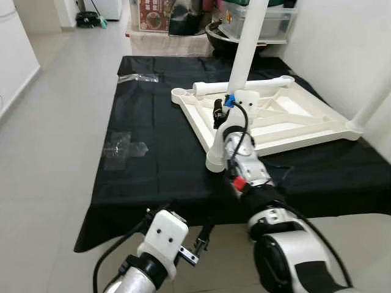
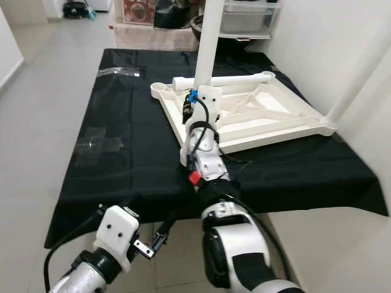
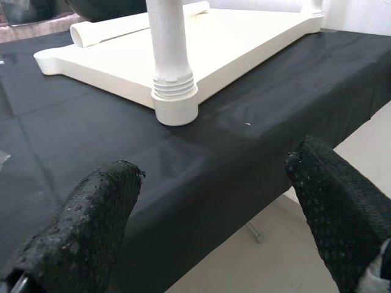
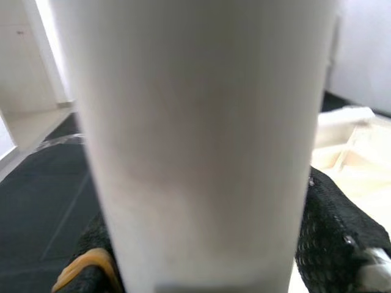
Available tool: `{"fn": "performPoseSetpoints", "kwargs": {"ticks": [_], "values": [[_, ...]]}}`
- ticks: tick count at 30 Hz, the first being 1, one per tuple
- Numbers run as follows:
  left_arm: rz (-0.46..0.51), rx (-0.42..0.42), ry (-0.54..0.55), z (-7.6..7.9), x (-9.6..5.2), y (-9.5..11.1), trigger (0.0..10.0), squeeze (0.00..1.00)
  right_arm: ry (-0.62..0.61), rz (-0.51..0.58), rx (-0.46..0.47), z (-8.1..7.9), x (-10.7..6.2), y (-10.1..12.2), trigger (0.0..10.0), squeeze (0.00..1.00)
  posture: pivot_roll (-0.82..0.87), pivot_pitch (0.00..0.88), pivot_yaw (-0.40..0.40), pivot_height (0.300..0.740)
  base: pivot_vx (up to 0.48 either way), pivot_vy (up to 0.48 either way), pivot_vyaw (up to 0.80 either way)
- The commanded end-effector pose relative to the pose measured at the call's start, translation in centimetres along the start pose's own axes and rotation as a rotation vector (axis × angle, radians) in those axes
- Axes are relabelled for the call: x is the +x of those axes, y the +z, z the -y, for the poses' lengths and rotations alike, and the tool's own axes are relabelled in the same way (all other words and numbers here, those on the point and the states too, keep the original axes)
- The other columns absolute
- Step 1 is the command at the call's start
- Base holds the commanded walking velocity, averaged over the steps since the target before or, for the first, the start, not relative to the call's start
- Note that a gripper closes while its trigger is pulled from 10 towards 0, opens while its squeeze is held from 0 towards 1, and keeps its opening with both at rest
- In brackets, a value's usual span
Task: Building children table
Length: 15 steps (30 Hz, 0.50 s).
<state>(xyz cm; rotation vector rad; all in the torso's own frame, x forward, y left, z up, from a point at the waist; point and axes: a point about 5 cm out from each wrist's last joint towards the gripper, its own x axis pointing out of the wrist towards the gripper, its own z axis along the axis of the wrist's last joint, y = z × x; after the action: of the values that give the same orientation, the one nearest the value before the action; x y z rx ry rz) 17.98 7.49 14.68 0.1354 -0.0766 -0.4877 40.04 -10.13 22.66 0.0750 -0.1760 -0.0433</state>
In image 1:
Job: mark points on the black table cloth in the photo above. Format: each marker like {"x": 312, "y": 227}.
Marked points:
{"x": 183, "y": 183}

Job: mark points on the black wok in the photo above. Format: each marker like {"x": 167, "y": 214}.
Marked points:
{"x": 217, "y": 39}

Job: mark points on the white plastic table top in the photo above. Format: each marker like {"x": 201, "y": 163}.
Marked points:
{"x": 293, "y": 125}

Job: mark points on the beige cloth covered bench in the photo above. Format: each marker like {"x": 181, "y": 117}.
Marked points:
{"x": 168, "y": 44}

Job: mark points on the clear plastic wrapper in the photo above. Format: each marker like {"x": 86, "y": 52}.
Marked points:
{"x": 137, "y": 78}

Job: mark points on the black bag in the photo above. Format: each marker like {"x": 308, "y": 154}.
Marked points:
{"x": 185, "y": 21}

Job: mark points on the clear plastic storage box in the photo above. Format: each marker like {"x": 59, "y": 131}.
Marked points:
{"x": 275, "y": 24}

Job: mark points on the storage box with orange lid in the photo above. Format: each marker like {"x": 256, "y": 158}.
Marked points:
{"x": 153, "y": 17}

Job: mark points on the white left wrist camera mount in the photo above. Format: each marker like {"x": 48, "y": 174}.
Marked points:
{"x": 162, "y": 235}

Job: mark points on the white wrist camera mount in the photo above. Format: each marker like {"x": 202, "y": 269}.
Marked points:
{"x": 162, "y": 235}
{"x": 247, "y": 104}

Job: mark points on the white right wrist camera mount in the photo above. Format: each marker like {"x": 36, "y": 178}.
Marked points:
{"x": 247, "y": 104}

